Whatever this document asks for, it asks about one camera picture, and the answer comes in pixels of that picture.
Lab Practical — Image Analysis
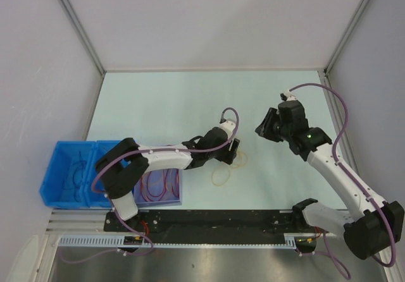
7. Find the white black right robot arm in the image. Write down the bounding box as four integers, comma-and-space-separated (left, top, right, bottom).
255, 100, 404, 260

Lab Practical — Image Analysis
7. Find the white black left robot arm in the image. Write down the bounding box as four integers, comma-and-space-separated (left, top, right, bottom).
91, 121, 239, 231

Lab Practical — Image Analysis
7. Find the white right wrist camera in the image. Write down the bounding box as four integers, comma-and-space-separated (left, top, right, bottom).
280, 90, 297, 102

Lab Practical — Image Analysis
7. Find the yellow thin cable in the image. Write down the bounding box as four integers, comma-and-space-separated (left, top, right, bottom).
211, 150, 249, 187

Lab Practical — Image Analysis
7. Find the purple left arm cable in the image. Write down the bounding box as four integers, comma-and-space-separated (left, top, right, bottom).
90, 107, 240, 254

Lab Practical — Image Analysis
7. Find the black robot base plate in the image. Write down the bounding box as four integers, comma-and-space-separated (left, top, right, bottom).
103, 209, 330, 244

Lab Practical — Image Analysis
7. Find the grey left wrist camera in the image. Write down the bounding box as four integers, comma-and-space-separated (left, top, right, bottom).
219, 115, 236, 136

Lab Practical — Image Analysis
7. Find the grey slotted cable duct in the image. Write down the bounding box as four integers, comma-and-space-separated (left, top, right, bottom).
58, 235, 296, 250

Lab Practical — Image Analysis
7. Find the blue plastic bin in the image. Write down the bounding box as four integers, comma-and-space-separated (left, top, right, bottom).
84, 140, 120, 209
40, 141, 96, 209

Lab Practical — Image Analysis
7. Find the purple plastic bin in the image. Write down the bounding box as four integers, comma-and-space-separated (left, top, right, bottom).
133, 169, 182, 208

